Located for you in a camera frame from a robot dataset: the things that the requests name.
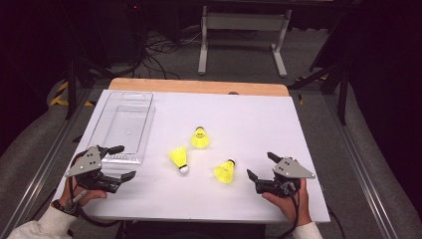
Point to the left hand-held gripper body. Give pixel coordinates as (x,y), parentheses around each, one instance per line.
(87,163)

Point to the person's left hand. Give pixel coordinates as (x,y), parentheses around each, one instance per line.
(83,197)

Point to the white cover sheet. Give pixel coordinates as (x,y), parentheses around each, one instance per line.
(232,116)

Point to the black metal stand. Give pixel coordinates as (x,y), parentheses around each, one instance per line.
(70,96)
(342,99)

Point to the clear plastic container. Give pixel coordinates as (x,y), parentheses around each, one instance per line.
(126,126)

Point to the yellow shuttlecock with yellowish cork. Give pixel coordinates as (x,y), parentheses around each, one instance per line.
(200,139)

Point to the yellow shuttlecock with white cork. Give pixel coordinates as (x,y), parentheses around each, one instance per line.
(224,172)

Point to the small yellow tape strip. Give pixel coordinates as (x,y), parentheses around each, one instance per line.
(300,99)

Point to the dark wristband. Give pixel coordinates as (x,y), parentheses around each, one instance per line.
(64,208)

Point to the yellow and black hazard tape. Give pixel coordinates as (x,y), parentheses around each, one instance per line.
(57,99)

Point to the yellow shuttlecock with black-banded cork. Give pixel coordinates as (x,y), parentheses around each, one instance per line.
(179,156)

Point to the aluminium rail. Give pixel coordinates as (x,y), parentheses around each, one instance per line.
(361,176)
(43,166)

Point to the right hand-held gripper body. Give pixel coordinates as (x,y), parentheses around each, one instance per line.
(291,170)

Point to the person's right hand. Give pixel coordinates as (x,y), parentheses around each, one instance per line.
(288,207)

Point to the white metal desk frame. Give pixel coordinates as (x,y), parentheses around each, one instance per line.
(244,21)

